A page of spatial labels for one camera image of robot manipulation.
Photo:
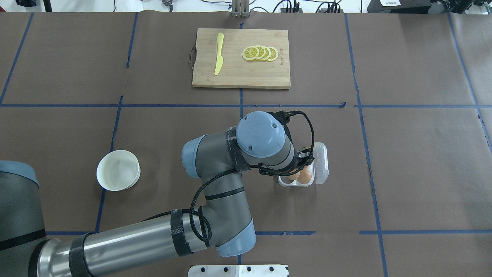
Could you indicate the white ceramic bowl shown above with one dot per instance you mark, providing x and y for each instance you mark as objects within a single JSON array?
[{"x": 118, "y": 170}]

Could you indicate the brown egg back slot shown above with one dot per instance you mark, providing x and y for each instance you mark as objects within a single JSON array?
[{"x": 305, "y": 177}]

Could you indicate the lemon slice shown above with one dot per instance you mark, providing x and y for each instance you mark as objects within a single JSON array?
[
  {"x": 266, "y": 54},
  {"x": 250, "y": 53},
  {"x": 261, "y": 52},
  {"x": 273, "y": 54}
]

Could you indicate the yellow plastic knife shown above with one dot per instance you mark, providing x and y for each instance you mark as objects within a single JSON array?
[{"x": 219, "y": 56}]

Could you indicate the brown egg slot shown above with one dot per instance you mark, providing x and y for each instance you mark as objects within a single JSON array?
[
  {"x": 305, "y": 177},
  {"x": 295, "y": 176}
]

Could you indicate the brown egg front slot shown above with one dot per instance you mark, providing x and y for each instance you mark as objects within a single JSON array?
[{"x": 295, "y": 176}]

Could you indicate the clear plastic egg carton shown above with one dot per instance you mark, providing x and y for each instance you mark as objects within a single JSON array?
[{"x": 319, "y": 168}]

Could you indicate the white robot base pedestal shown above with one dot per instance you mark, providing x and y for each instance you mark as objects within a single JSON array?
[{"x": 262, "y": 270}]

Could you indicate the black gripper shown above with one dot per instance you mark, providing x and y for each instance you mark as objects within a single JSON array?
[{"x": 303, "y": 164}]

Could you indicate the bamboo cutting board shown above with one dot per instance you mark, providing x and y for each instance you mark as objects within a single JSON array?
[{"x": 236, "y": 72}]

